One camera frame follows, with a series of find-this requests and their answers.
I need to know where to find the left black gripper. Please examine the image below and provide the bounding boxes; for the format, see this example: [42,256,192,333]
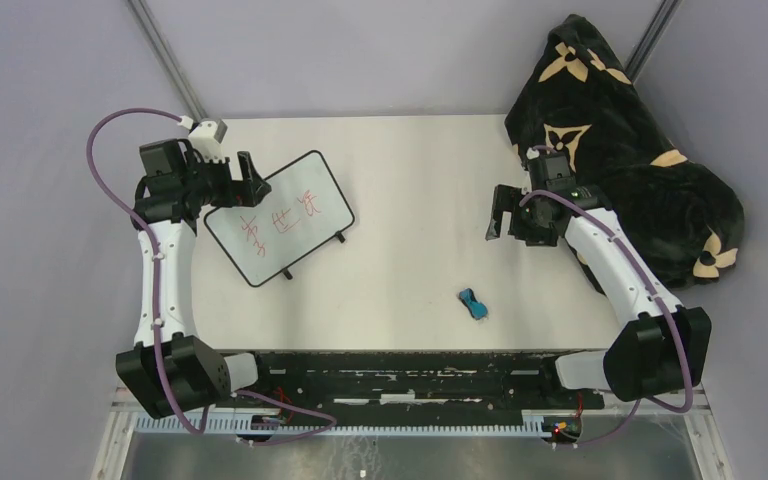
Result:
[182,150,270,208]

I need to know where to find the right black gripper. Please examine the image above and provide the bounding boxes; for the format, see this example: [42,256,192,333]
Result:
[486,183,559,248]

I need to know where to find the small black-framed whiteboard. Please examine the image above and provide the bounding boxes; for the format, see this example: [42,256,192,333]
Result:
[204,150,356,288]

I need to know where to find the blue whiteboard eraser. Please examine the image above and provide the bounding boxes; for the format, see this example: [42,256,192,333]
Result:
[457,288,489,321]

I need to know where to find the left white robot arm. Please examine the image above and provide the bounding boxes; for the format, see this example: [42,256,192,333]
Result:
[115,139,275,419]

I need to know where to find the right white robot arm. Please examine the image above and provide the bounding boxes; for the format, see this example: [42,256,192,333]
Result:
[486,185,712,412]

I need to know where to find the black floral blanket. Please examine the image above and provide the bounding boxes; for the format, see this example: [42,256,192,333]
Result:
[504,14,745,289]

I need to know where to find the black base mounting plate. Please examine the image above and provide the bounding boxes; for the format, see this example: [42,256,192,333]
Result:
[251,351,605,427]

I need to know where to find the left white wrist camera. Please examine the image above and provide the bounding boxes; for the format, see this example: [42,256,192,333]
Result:
[188,119,227,164]

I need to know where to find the left aluminium corner post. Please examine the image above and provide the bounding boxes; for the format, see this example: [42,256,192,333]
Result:
[124,0,209,120]

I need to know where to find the aluminium corner post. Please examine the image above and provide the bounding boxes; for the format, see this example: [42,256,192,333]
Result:
[124,0,209,120]
[625,0,682,82]

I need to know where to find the right aluminium corner post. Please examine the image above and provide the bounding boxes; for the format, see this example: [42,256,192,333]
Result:
[625,0,682,82]

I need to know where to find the blue-grey cable duct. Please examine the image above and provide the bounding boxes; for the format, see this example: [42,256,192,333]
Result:
[134,412,558,440]

